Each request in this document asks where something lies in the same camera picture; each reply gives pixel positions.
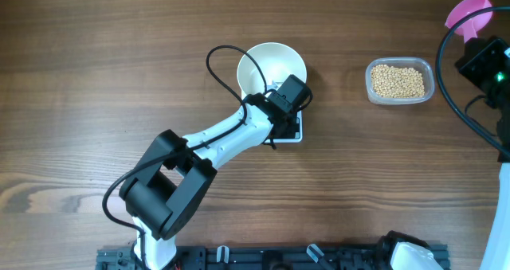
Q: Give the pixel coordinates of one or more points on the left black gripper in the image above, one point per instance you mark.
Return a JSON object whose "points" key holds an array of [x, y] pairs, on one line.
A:
{"points": [[291, 131]]}

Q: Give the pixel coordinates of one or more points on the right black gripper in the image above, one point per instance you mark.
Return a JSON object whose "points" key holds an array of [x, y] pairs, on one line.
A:
{"points": [[472, 69]]}

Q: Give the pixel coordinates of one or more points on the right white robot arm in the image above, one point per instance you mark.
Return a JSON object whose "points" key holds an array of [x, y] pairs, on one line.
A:
{"points": [[496, 254]]}

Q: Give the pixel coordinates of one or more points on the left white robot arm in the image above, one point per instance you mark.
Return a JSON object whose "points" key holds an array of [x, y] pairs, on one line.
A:
{"points": [[174, 174]]}

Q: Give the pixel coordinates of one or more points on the white digital kitchen scale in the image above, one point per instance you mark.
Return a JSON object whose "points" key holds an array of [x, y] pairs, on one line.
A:
{"points": [[275, 105]]}

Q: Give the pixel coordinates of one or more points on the clear plastic container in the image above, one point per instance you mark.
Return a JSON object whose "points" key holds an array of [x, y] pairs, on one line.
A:
{"points": [[401, 62]]}

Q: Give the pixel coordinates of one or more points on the soybeans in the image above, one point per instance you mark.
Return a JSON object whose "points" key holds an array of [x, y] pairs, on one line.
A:
{"points": [[392, 82]]}

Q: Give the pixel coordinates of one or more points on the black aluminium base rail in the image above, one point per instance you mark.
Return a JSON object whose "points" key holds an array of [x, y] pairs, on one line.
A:
{"points": [[202, 258]]}

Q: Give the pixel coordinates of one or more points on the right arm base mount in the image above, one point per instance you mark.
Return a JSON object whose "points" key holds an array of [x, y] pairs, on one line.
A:
{"points": [[399, 251]]}

